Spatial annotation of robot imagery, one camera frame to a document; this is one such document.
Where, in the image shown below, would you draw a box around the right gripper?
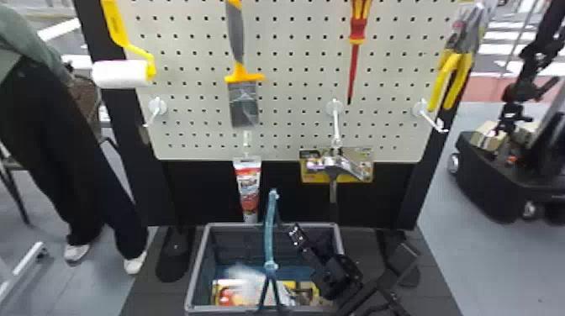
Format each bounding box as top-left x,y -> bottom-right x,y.
286,222 -> 332,279

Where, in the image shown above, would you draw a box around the yellow packaged tool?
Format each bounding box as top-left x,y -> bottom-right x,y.
210,276 -> 322,308

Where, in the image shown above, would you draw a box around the grey basket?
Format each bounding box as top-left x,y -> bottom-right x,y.
183,188 -> 346,316

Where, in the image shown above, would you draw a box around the red white tube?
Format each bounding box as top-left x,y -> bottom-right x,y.
231,155 -> 263,224

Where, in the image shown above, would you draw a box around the silver tool on yellow card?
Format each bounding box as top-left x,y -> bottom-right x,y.
298,146 -> 375,222

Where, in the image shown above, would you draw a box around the white pegboard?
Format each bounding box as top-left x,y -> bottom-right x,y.
72,0 -> 477,289

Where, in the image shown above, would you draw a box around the grey yellow scraper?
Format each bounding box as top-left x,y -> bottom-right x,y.
223,0 -> 267,129

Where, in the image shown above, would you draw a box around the red yellow screwdriver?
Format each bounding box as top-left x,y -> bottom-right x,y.
346,0 -> 374,107

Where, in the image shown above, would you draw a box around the yellow pliers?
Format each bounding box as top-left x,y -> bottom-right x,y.
426,0 -> 492,113

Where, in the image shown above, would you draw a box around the yellow paint roller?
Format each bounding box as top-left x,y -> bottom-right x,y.
91,0 -> 158,90

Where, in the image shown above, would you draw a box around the person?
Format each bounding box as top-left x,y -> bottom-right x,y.
0,3 -> 150,276

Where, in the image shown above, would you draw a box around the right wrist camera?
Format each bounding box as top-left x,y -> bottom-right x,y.
321,254 -> 364,302

